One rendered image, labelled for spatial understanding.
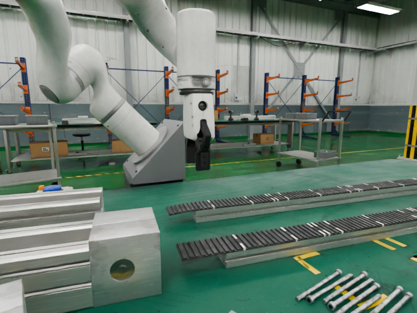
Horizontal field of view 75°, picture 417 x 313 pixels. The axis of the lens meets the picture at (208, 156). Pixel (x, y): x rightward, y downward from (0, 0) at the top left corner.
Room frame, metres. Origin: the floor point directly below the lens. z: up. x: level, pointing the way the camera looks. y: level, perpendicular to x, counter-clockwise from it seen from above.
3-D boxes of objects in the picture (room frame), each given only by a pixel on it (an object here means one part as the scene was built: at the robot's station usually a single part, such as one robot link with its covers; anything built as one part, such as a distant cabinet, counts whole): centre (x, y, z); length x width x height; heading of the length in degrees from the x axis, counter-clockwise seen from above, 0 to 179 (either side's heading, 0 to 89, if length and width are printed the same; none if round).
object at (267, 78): (9.61, -3.54, 1.10); 3.31 x 0.90 x 2.20; 113
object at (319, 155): (4.51, -1.71, 0.50); 1.03 x 0.55 x 1.01; 28
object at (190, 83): (0.61, 0.03, 1.09); 0.09 x 0.08 x 0.03; 18
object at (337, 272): (0.36, -0.16, 0.78); 0.11 x 0.01 x 0.01; 125
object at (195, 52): (0.62, 0.03, 1.17); 0.09 x 0.08 x 0.13; 15
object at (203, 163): (0.56, 0.01, 0.94); 0.03 x 0.03 x 0.07; 18
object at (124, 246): (0.39, 0.13, 0.83); 0.12 x 0.09 x 0.10; 18
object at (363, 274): (0.36, -0.20, 0.78); 0.11 x 0.01 x 0.01; 124
